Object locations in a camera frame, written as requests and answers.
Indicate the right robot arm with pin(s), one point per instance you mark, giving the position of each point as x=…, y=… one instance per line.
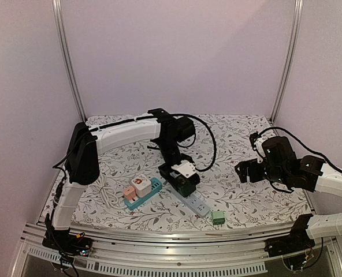
x=315, y=173

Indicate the aluminium frame post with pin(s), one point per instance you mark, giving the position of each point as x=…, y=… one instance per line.
x=293, y=38
x=63, y=41

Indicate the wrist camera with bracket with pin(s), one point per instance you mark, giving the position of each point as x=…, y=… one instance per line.
x=256, y=143
x=185, y=168

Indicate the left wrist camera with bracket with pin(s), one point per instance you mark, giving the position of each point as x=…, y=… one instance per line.
x=185, y=168

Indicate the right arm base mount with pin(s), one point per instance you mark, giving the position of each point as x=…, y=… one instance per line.
x=295, y=241

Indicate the right aluminium frame post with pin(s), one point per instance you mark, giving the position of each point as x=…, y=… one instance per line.
x=293, y=38

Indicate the left aluminium frame post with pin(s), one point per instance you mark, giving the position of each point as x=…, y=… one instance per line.
x=63, y=41

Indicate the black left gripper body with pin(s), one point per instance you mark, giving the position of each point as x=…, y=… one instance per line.
x=167, y=148

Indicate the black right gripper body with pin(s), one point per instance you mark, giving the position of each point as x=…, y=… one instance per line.
x=253, y=170

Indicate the aluminium front rail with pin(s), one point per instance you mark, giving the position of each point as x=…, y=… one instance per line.
x=235, y=252

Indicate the pink plug adapter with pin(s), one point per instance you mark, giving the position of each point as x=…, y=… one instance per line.
x=129, y=193

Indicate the light blue power strip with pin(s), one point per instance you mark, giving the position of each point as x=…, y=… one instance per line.
x=193, y=203

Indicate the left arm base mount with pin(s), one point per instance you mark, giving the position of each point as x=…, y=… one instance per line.
x=68, y=244

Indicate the dark green cube adapter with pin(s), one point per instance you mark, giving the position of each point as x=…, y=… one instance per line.
x=185, y=186

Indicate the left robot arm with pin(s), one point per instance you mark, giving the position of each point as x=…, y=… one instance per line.
x=81, y=162

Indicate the light green plug adapter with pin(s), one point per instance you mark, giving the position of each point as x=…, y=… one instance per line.
x=218, y=218

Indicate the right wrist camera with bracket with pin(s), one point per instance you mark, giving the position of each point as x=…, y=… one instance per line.
x=256, y=143

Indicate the floral patterned table mat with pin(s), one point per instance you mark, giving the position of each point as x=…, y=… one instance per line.
x=220, y=143

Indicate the teal power strip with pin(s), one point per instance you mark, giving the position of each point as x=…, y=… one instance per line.
x=156, y=186

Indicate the white cube socket adapter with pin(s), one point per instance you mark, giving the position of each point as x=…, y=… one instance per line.
x=142, y=185

